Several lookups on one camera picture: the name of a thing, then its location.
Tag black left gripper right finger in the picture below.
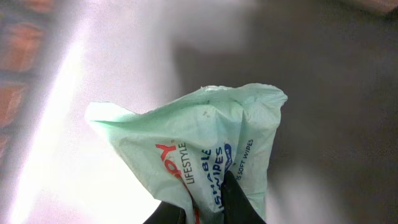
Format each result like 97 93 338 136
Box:
221 171 266 224

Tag green white paper label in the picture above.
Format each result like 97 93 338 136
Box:
86 83 287 223

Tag grey plastic shopping basket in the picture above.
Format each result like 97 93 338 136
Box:
1 0 397 224

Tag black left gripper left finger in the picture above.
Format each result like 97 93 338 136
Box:
144 202 186 224

